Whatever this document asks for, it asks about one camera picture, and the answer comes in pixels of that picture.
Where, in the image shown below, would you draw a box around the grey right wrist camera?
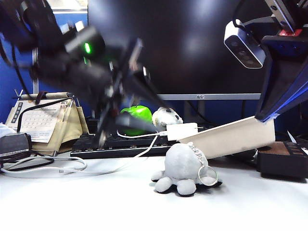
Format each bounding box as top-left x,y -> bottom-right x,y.
223,20 -> 267,69

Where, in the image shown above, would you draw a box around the white plush toy black spots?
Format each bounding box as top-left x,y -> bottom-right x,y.
152,107 -> 184,132

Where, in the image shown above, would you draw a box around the white plastic bag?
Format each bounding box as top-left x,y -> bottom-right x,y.
0,122 -> 18,140

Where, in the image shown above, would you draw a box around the black computer monitor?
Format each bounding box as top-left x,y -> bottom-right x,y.
88,0 -> 308,123

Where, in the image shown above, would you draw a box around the beige paper tray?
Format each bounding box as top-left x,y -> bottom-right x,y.
179,116 -> 276,160

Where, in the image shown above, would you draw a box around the grey power brick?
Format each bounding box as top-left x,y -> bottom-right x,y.
0,133 -> 33,158

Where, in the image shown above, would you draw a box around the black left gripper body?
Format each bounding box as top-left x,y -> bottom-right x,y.
96,38 -> 145,145

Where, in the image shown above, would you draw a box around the black mechanical keyboard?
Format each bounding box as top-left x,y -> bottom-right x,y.
70,131 -> 180,159

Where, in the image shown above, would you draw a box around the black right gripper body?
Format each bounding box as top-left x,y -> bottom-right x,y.
264,0 -> 303,36

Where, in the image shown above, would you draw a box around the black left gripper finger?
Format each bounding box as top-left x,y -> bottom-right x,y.
115,115 -> 159,132
129,74 -> 174,113

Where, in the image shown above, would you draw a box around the green plastic apple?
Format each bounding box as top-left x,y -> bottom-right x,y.
119,105 -> 153,136

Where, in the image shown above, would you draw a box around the beige canvas desk calendar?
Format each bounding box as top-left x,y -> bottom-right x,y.
6,90 -> 90,157

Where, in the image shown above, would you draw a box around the white charger adapter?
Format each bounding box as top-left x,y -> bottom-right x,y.
166,122 -> 199,141

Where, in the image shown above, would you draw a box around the black power cable with label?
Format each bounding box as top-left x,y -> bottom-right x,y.
17,95 -> 97,133

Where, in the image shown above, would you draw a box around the grey plush octopus keychain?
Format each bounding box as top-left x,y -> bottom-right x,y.
151,141 -> 223,197

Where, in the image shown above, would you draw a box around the white USB cable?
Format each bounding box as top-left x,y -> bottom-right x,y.
0,128 -> 168,179

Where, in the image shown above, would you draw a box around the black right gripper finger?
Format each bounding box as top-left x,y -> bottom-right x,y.
255,36 -> 308,120
257,72 -> 308,123

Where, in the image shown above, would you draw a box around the black wooden box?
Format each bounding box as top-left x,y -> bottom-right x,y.
257,141 -> 308,179

